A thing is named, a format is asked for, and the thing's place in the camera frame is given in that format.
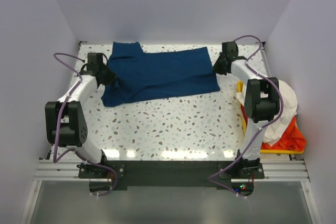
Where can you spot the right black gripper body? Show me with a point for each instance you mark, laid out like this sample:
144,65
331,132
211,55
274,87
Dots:
218,67

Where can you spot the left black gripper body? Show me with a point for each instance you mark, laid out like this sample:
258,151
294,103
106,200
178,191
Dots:
108,75

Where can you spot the blue t shirt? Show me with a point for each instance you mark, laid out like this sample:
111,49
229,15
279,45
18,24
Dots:
146,76

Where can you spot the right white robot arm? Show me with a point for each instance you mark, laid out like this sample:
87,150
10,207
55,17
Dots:
262,102

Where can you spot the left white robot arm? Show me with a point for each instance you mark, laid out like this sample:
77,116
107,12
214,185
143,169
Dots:
66,127

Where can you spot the yellow plastic bin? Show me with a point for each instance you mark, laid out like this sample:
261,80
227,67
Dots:
262,145

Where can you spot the white t shirt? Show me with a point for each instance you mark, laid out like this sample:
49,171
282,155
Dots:
286,108

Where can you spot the orange t shirt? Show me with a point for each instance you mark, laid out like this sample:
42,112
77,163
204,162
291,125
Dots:
291,142

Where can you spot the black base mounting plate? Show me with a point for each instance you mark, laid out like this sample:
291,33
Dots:
121,175

